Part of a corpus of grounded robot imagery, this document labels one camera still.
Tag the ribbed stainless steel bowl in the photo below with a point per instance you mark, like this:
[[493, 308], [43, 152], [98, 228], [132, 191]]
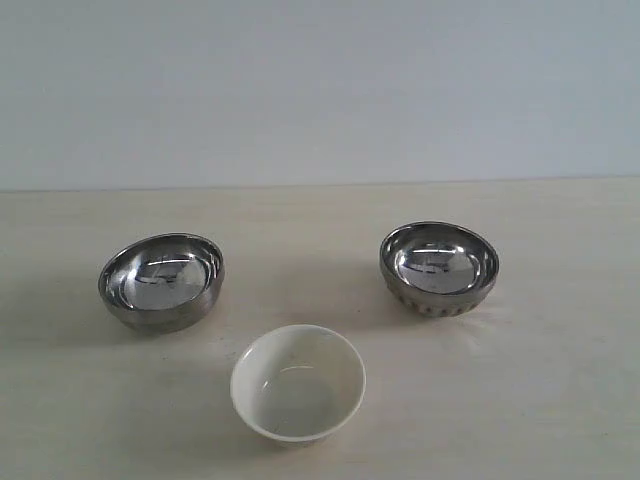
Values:
[[438, 269]]

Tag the white ceramic bowl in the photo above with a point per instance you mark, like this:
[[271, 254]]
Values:
[[298, 384]]

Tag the smooth stainless steel bowl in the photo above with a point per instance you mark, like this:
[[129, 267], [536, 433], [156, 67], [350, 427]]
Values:
[[164, 283]]

